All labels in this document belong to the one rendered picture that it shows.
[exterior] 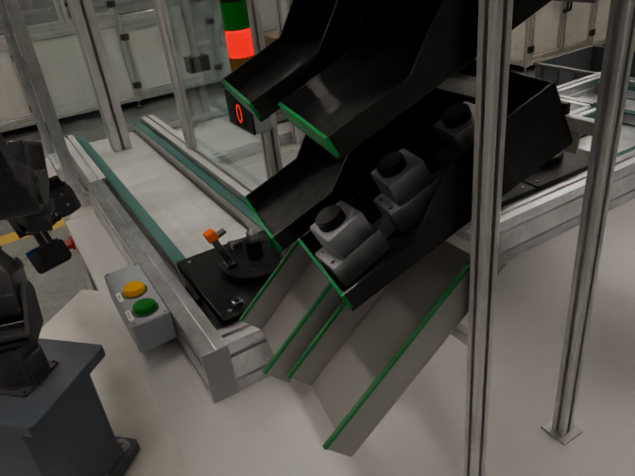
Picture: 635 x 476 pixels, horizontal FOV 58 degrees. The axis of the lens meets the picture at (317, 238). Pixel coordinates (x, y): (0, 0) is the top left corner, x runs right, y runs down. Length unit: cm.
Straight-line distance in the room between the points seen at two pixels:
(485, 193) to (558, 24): 577
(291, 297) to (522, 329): 44
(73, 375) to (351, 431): 36
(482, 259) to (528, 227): 70
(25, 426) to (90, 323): 53
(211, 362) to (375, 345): 31
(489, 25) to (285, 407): 66
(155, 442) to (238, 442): 13
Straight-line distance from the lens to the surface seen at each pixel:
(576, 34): 653
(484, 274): 58
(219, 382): 96
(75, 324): 128
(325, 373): 77
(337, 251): 56
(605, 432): 94
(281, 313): 86
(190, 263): 114
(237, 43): 114
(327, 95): 60
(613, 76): 65
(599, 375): 102
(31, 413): 77
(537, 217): 129
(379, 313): 73
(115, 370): 111
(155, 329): 104
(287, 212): 73
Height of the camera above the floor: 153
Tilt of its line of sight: 29 degrees down
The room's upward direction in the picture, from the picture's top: 7 degrees counter-clockwise
